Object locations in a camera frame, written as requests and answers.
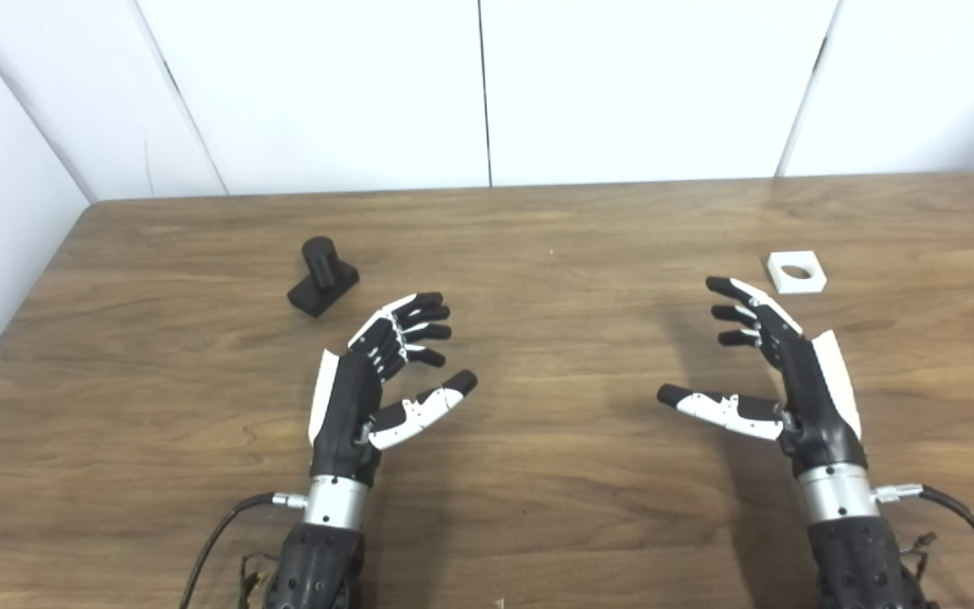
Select black and white right hand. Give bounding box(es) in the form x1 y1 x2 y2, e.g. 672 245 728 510
659 277 868 479

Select black and white left hand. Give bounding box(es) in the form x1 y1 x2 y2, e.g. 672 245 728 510
309 293 479 487

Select white square piece with hole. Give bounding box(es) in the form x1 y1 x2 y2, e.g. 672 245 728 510
766 250 827 295

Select black peg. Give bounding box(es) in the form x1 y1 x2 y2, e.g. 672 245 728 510
287 236 360 319

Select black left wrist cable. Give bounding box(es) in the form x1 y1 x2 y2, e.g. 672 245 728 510
180 492 309 609

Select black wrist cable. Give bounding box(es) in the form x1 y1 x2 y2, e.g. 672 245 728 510
180 492 309 609
872 482 974 609

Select thin right arm wires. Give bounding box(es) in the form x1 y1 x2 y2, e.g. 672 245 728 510
900 531 938 586

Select thin arm wires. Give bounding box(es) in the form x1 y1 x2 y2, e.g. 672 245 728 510
900 531 938 586
238 552 282 609

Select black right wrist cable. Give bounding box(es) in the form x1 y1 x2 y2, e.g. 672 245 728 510
872 482 974 609

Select thin left arm wires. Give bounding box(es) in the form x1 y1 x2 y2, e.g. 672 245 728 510
238 552 282 609

